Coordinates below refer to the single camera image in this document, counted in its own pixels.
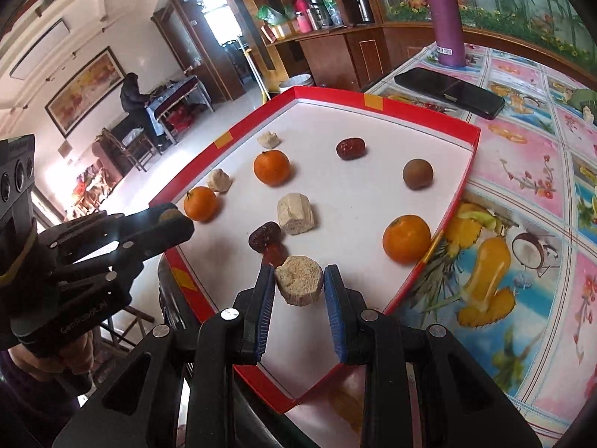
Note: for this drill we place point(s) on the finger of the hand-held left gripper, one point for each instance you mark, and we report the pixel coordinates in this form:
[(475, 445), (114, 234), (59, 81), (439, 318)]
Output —
[(112, 224), (158, 240)]

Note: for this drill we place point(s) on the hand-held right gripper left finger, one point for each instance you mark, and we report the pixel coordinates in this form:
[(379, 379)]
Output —
[(265, 312)]

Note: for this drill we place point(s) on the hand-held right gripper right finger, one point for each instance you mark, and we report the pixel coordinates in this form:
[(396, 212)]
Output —
[(333, 317)]

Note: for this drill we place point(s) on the large beige ridged chunk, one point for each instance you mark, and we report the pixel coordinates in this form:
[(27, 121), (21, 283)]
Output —
[(296, 213), (298, 281)]

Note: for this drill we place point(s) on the orange mandarin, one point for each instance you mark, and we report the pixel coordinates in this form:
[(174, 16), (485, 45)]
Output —
[(201, 204), (406, 239), (271, 166)]

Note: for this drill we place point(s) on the dark red jujube date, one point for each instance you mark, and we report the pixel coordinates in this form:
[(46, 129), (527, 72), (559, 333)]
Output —
[(350, 148), (264, 235)]

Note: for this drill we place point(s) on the small beige chunk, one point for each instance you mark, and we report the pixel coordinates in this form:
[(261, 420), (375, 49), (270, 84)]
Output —
[(269, 139), (219, 180)]

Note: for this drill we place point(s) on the red cardboard box lid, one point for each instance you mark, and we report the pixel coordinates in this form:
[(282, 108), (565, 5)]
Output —
[(373, 196)]

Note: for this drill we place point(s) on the person's left forearm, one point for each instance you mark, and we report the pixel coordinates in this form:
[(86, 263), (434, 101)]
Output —
[(28, 406)]

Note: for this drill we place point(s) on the person's left hand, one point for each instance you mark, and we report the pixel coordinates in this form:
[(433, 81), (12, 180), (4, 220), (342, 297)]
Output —
[(65, 354)]

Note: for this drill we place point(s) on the pile of colourful gift boxes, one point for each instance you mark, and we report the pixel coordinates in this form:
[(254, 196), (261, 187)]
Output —
[(88, 186)]

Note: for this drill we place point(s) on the wooden chair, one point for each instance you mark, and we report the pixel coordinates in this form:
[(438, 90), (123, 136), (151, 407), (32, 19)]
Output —
[(123, 147)]

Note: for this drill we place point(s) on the red bag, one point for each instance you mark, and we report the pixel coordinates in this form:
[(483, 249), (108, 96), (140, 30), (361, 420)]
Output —
[(179, 119)]

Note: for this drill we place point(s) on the framed landscape painting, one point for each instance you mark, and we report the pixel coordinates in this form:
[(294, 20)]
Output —
[(86, 88)]

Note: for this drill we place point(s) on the cloth covered side table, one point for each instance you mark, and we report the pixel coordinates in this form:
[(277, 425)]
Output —
[(175, 93)]

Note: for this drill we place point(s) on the yellow broom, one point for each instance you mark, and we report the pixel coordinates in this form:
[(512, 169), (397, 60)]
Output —
[(259, 74)]

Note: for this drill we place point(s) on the white plastic bucket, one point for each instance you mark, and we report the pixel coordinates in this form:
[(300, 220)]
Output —
[(298, 81)]

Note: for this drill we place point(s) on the colourful printed tablecloth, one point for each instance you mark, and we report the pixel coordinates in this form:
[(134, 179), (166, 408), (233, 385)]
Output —
[(536, 172)]

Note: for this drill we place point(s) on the green plastic bag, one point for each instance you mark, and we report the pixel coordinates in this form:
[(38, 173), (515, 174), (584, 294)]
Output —
[(270, 14)]

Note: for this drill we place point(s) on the black smartphone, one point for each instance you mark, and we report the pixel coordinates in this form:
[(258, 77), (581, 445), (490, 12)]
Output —
[(447, 91)]

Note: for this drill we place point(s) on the pink bottle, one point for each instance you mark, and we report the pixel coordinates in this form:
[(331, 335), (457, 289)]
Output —
[(303, 21)]

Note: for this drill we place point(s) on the wooden cabinet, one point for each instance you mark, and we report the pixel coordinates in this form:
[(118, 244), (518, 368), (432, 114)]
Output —
[(354, 51)]

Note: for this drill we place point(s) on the black thermos flask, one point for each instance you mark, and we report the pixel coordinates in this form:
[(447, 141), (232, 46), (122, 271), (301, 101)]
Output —
[(317, 4)]

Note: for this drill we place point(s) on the steel thermos flask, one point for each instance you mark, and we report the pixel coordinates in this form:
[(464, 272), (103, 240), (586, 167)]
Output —
[(361, 2)]

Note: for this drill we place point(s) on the purple insulated bottle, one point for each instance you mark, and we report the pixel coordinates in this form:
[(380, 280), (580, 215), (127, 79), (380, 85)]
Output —
[(445, 18)]

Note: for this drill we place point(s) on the small white scrap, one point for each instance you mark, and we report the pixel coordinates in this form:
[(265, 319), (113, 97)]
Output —
[(588, 113)]

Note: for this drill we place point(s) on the floral bamboo mural panel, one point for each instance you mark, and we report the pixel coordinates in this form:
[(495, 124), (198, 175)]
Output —
[(513, 0)]

